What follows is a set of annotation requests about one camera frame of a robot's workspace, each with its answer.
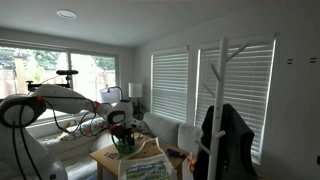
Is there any wooden coffee table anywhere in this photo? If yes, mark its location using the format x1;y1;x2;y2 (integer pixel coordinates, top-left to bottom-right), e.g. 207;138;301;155
89;132;191;180

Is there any small orange object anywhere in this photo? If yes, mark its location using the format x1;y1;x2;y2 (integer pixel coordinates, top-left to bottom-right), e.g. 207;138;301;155
186;153;198;174

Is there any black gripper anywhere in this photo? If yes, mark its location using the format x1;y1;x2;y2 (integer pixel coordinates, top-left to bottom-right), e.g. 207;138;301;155
111;125;136;150

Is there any light grey sectional sofa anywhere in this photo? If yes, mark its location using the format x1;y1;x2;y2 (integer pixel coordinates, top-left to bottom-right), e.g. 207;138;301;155
26;111;205;180

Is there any wide white window blind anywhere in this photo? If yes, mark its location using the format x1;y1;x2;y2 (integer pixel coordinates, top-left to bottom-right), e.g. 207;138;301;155
194;38;277;165

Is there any floor lamp white drum shade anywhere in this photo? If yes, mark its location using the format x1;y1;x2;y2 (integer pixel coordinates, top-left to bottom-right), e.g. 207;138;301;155
128;82;144;116

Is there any dark purple object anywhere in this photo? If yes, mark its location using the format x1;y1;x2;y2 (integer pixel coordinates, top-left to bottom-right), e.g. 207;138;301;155
166;148;188;160

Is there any white wooden coat rack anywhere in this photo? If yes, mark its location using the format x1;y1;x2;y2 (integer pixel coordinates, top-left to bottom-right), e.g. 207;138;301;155
194;37;250;180

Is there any arc lamp white shade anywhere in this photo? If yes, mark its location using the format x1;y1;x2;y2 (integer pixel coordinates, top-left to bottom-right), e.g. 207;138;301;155
99;85;125;105

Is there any dark grey jacket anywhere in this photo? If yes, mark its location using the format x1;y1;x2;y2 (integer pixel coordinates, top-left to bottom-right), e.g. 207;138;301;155
192;103;260;180

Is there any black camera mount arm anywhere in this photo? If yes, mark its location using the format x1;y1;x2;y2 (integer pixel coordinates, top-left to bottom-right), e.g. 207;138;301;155
25;68;80;93

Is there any narrow white window blind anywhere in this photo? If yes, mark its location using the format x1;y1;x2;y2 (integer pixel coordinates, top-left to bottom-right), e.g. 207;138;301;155
150;49;190;123

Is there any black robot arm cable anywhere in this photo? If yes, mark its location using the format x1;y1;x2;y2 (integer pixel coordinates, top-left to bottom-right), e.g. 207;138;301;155
11;97;112;180

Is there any green plastic container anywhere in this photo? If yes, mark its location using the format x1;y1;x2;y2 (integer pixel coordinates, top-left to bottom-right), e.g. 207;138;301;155
116;139;139;155

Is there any floral patterned cushion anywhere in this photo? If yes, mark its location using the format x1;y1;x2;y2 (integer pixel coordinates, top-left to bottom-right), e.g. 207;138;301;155
57;116;110;142

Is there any large glass window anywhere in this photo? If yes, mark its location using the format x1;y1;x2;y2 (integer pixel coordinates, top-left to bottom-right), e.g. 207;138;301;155
0;39;121;129

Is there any round recessed ceiling light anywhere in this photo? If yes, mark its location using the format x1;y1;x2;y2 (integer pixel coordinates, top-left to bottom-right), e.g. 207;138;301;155
56;9;78;20

